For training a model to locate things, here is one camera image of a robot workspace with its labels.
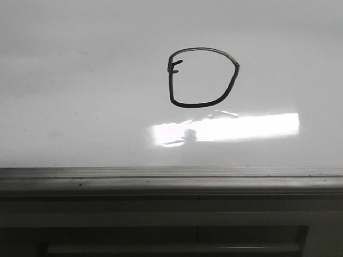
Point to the whiteboard with aluminium frame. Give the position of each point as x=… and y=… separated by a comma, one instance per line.
x=171, y=97

